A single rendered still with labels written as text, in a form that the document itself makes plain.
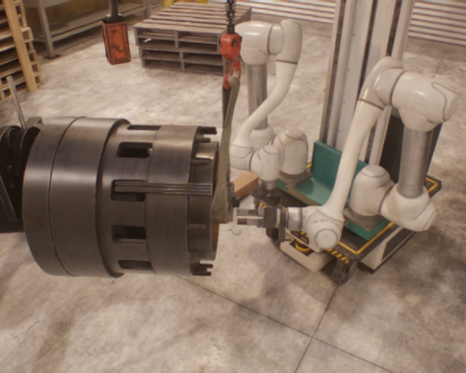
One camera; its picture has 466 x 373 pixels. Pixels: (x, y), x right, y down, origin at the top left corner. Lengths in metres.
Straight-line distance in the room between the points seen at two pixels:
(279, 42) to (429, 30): 4.62
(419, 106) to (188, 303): 1.44
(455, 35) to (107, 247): 5.64
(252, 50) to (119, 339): 1.48
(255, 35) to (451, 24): 4.63
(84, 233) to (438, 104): 1.17
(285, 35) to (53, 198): 1.16
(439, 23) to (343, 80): 4.28
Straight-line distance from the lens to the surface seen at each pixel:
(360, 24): 2.06
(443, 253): 2.77
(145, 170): 1.26
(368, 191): 1.99
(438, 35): 6.39
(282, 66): 1.91
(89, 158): 1.31
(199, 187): 1.21
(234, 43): 1.14
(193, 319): 2.19
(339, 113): 2.23
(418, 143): 1.66
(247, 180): 2.87
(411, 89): 1.53
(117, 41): 1.13
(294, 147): 2.20
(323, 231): 1.43
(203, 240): 1.32
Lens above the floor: 1.76
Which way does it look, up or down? 36 degrees down
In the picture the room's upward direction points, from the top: straight up
